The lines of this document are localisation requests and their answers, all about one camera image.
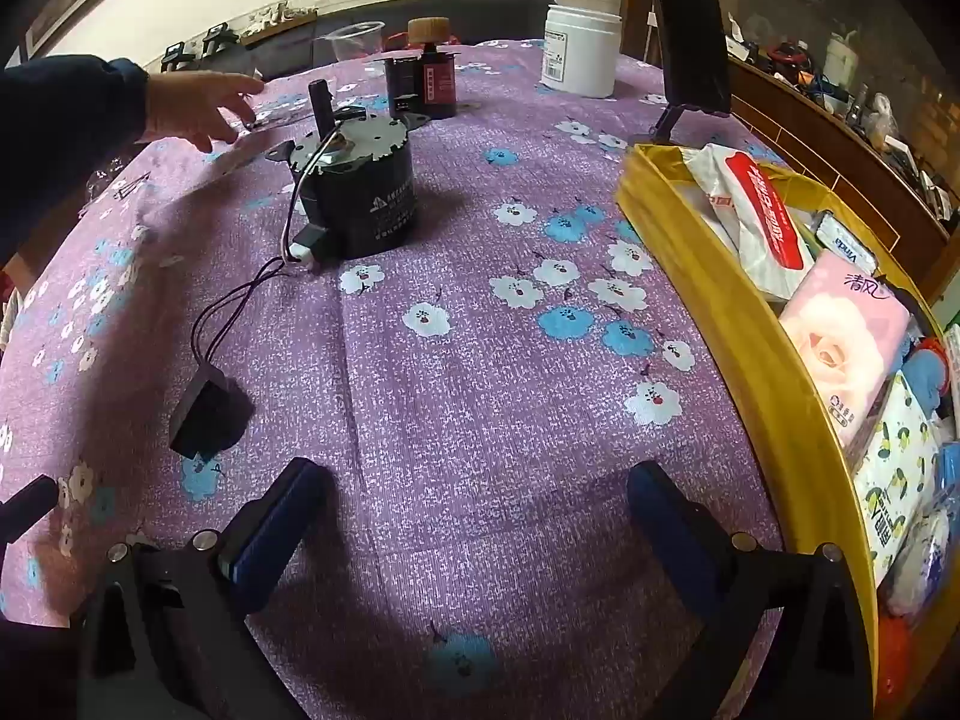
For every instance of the white plastic jar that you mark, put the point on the white plastic jar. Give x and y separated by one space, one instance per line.
581 52

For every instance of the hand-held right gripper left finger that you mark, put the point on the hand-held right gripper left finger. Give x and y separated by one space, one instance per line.
281 532

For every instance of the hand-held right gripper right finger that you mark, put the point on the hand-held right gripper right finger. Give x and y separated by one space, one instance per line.
664 521

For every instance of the blue white tissue pack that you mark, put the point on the blue white tissue pack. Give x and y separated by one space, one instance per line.
844 240

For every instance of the red black device wooden knob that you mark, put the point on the red black device wooden knob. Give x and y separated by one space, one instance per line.
435 82

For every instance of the black smartphone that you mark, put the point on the black smartphone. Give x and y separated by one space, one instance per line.
690 37

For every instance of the small dark figurine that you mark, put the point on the small dark figurine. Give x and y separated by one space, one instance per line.
176 55
217 39

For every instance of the black sofa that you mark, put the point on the black sofa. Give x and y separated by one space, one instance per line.
450 15

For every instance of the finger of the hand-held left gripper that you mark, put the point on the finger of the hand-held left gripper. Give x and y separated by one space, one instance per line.
30 506

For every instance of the person's left hand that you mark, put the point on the person's left hand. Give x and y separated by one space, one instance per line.
191 109

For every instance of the black cylindrical motor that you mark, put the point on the black cylindrical motor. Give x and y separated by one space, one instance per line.
367 187

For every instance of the wooden cabinet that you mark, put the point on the wooden cabinet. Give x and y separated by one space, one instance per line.
825 157

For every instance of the person's left forearm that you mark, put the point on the person's left forearm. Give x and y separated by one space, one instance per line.
67 135

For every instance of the red plastic bag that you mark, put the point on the red plastic bag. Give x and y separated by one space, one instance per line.
896 660

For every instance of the purple floral tablecloth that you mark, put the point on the purple floral tablecloth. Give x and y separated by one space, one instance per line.
465 405

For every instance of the pink rose tissue pack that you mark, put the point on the pink rose tissue pack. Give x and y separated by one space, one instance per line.
840 345

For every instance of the white tumbler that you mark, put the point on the white tumbler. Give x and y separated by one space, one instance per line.
840 54

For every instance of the blue white plastic bag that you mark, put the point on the blue white plastic bag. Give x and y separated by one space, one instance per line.
922 562

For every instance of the lemon print tissue pack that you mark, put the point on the lemon print tissue pack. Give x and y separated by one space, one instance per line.
896 480

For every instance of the clear plastic cup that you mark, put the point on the clear plastic cup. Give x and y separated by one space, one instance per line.
356 41

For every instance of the yellow cardboard box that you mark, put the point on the yellow cardboard box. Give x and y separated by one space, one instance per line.
742 330

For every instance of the red white tissue pack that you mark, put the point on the red white tissue pack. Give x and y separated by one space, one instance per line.
765 210

